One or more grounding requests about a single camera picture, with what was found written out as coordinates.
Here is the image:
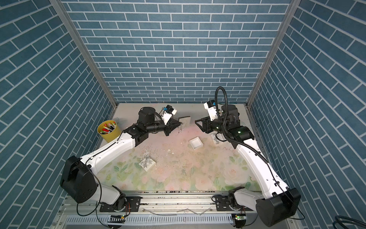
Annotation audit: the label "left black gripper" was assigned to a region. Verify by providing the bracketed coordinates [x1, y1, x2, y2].
[145, 118, 182, 136]

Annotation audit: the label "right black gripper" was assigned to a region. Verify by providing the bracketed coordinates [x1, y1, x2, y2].
[195, 116, 228, 135]

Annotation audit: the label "grey foam insert card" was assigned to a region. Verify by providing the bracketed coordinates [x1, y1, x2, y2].
[178, 116, 191, 128]

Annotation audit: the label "white jewelry box base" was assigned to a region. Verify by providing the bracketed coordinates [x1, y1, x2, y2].
[189, 137, 204, 150]

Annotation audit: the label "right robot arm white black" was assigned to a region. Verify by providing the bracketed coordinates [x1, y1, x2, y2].
[195, 86, 301, 227]

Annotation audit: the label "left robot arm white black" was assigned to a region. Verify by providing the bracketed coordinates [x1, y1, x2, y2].
[60, 105, 182, 212]

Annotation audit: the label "yellow cup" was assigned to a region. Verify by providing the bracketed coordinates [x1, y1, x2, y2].
[97, 120, 122, 143]

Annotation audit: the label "markers in cup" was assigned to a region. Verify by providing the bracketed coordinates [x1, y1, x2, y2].
[97, 122, 117, 135]

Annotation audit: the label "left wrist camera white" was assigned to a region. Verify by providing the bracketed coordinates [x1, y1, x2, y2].
[161, 105, 177, 125]

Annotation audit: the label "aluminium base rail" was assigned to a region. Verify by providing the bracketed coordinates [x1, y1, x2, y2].
[51, 191, 266, 229]

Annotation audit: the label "black cable bottom right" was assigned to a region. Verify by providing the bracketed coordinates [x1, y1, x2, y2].
[332, 215, 366, 229]

